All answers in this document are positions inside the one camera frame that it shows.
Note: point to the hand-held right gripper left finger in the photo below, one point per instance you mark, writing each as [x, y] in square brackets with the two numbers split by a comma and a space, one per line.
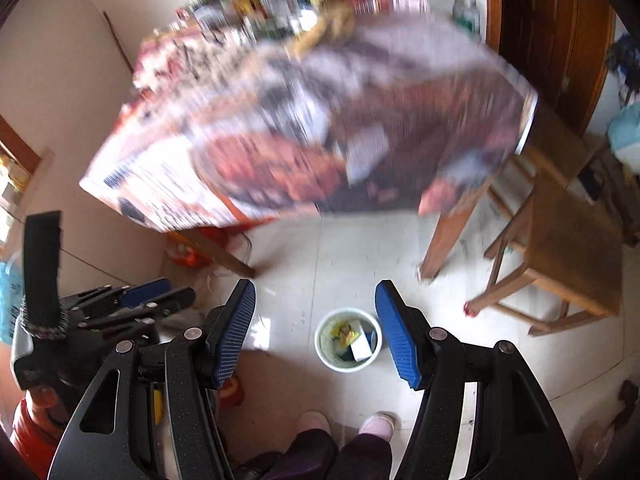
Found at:
[232, 330]

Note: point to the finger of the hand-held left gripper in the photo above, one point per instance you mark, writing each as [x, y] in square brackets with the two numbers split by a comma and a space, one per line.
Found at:
[165, 302]
[147, 290]

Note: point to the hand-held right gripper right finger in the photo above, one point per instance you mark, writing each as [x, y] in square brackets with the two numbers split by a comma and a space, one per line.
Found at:
[395, 330]

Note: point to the white box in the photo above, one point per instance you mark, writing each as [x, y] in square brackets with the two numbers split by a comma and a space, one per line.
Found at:
[361, 349]

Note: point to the yellow green wrapper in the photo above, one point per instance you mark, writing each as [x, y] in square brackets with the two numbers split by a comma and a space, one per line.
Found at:
[346, 332]

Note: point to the white plastic bowl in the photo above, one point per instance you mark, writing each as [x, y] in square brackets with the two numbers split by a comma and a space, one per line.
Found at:
[325, 360]

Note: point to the pale blue plastic wrap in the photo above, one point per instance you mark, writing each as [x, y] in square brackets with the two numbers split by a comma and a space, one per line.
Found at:
[10, 300]

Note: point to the pink slipper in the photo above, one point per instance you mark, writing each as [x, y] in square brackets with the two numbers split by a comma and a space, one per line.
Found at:
[314, 421]
[379, 425]

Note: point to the person's right leg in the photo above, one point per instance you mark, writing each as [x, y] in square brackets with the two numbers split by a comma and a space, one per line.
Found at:
[365, 457]

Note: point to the person's leg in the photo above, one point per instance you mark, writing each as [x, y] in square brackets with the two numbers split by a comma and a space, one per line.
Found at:
[365, 457]
[305, 455]

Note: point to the person's left leg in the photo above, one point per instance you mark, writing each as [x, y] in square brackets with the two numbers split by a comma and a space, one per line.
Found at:
[305, 455]

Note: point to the red cylinder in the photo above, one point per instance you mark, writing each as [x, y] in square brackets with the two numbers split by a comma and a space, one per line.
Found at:
[35, 435]

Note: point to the wooden stool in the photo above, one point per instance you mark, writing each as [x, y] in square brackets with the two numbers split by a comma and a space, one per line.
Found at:
[565, 240]

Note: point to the printed tablecloth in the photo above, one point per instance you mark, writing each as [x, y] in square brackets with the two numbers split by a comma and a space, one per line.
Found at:
[300, 110]

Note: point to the light blue bag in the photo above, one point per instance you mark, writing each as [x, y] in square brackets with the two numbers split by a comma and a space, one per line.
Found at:
[625, 135]

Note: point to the silver lid glass jar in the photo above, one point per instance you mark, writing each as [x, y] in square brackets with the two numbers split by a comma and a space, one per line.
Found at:
[465, 15]

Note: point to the dark wooden door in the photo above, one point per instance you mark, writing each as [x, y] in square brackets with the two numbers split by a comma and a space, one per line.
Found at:
[545, 35]

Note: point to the wooden frame window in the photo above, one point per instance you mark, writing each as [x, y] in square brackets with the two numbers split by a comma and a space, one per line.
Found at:
[15, 180]

